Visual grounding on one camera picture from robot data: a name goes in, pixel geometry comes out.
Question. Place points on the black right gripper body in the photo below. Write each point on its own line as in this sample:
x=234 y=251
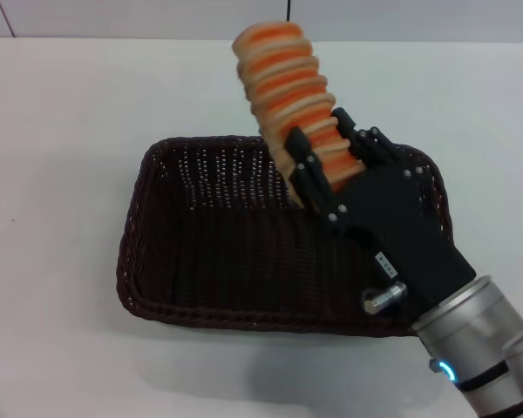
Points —
x=396 y=217

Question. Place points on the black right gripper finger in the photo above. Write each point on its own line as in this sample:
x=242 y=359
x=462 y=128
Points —
x=366 y=146
x=311 y=174

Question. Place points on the orange striped bread roll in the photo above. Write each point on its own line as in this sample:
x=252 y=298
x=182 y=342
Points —
x=279 y=82

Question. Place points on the dark brown woven basket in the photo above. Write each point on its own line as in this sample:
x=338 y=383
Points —
x=244 y=261

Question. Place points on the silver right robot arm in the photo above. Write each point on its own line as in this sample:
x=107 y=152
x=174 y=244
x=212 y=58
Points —
x=475 y=339

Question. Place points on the silver metal plug connector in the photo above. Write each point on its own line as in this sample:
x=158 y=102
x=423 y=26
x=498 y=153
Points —
x=381 y=299

